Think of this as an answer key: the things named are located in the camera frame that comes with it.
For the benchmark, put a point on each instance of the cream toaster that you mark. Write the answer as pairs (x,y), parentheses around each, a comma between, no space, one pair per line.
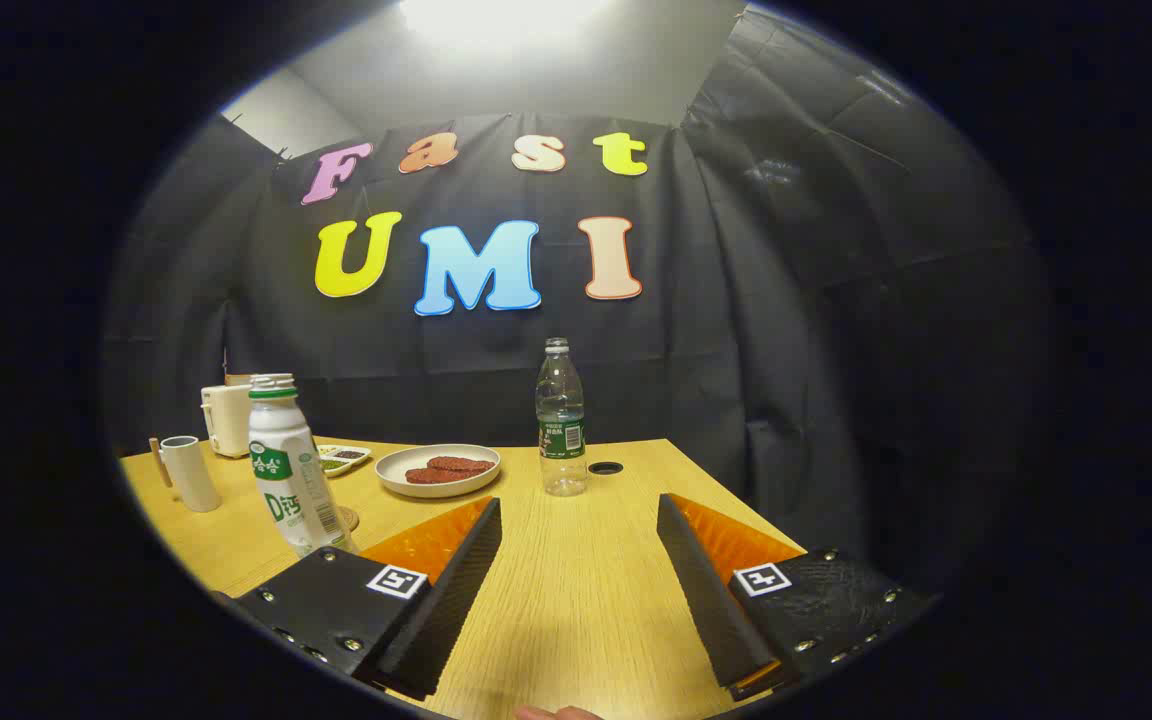
(226,420)

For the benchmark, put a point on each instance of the red meat patty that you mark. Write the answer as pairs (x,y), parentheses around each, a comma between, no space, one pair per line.
(464,465)
(428,476)

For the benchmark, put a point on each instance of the clear plastic water bottle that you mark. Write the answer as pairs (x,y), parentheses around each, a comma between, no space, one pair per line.
(562,440)

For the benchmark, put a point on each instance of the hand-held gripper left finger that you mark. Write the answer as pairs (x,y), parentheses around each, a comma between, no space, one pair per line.
(446,600)

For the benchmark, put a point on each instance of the white oval plate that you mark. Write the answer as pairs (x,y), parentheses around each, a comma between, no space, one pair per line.
(401,482)

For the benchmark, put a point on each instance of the white juice bottle green label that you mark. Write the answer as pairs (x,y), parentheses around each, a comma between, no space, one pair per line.
(286,470)

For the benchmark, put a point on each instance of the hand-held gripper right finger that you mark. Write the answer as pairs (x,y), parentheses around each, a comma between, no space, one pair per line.
(706,600)

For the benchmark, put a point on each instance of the small white divided dish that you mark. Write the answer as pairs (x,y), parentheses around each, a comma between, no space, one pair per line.
(344,458)

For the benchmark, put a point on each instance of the round cork coaster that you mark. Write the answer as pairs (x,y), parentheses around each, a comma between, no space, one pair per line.
(349,519)

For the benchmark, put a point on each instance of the wooden table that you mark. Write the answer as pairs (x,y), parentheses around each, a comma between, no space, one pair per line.
(576,600)

